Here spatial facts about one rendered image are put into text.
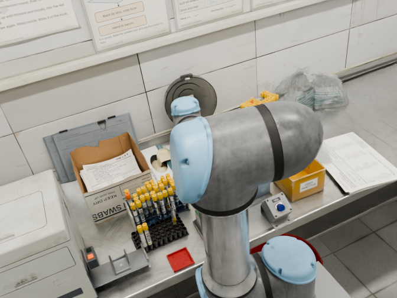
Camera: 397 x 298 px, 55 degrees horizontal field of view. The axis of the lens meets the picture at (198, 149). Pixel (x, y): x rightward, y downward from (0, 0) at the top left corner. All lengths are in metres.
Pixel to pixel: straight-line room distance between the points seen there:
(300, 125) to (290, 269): 0.40
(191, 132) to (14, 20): 1.00
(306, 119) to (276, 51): 1.27
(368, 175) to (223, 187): 1.02
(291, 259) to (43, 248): 0.59
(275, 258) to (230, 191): 0.36
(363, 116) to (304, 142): 1.31
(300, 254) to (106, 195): 0.72
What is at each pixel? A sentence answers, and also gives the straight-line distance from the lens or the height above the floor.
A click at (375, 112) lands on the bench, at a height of 0.87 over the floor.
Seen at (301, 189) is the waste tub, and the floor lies 0.92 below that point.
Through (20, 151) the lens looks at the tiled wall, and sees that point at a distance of 1.61.
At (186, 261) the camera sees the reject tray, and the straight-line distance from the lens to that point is 1.22.
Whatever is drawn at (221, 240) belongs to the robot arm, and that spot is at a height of 1.33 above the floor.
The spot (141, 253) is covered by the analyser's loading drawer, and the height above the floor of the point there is 0.92.
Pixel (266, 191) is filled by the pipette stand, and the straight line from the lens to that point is 1.38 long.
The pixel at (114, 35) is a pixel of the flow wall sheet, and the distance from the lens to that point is 1.48.
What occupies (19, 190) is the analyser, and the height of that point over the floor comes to 1.17.
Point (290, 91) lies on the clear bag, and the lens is 1.76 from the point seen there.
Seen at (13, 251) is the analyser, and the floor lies 1.16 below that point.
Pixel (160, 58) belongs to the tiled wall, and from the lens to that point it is 1.56.
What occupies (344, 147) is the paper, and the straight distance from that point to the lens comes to 1.61.
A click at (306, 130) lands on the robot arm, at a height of 1.53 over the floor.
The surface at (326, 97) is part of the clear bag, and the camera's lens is 1.86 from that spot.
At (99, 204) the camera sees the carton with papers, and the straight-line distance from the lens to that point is 1.37.
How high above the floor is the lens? 1.84
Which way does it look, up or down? 36 degrees down
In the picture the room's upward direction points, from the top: 8 degrees counter-clockwise
